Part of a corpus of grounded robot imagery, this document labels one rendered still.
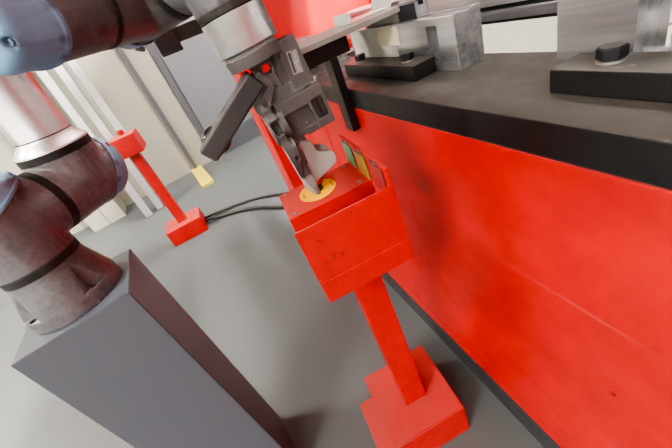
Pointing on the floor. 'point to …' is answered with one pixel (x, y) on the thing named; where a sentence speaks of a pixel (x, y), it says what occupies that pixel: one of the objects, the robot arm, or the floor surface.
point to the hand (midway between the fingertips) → (310, 189)
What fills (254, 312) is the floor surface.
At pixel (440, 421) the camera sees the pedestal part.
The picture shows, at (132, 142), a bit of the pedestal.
